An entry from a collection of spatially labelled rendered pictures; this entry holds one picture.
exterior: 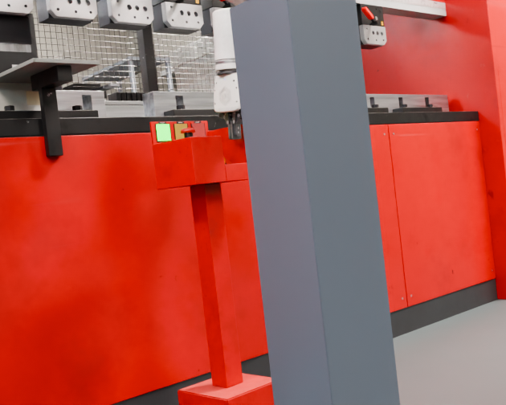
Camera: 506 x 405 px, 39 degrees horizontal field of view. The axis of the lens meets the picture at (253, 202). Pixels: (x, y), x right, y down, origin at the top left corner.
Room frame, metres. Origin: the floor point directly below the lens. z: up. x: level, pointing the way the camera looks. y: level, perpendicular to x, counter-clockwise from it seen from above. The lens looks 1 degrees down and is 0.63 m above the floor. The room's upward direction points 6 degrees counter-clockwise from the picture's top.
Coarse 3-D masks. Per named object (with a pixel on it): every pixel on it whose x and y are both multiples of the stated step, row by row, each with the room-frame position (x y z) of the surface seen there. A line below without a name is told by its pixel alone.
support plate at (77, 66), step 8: (24, 64) 1.76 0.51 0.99; (32, 64) 1.75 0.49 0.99; (40, 64) 1.76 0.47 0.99; (48, 64) 1.77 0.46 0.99; (56, 64) 1.78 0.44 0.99; (64, 64) 1.79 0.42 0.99; (72, 64) 1.81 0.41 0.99; (80, 64) 1.82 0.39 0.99; (88, 64) 1.83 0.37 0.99; (96, 64) 1.84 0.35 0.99; (8, 72) 1.82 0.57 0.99; (16, 72) 1.83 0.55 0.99; (24, 72) 1.84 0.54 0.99; (32, 72) 1.85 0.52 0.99; (72, 72) 1.91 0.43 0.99; (0, 80) 1.91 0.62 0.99; (8, 80) 1.92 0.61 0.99; (16, 80) 1.93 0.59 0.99; (24, 80) 1.95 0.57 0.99
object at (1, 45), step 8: (0, 16) 1.96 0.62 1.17; (8, 16) 1.97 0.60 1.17; (16, 16) 1.99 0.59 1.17; (0, 24) 1.96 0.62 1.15; (8, 24) 1.97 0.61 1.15; (16, 24) 1.99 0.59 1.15; (24, 24) 2.00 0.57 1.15; (0, 32) 1.95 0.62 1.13; (8, 32) 1.97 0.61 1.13; (16, 32) 1.99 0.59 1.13; (24, 32) 2.00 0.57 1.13; (0, 40) 1.95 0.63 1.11; (8, 40) 1.97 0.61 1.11; (16, 40) 1.98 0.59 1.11; (24, 40) 2.00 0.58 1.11; (0, 48) 1.96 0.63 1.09; (8, 48) 1.98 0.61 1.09; (16, 48) 1.99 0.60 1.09; (24, 48) 2.01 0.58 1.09
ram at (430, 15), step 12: (360, 0) 2.98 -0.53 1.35; (372, 0) 3.03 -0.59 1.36; (384, 0) 3.09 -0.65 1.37; (432, 0) 3.35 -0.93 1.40; (444, 0) 3.41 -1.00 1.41; (384, 12) 3.19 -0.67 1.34; (396, 12) 3.22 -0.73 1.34; (408, 12) 3.25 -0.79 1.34; (420, 12) 3.27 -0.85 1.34; (432, 12) 3.34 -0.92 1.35; (444, 12) 3.41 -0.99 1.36
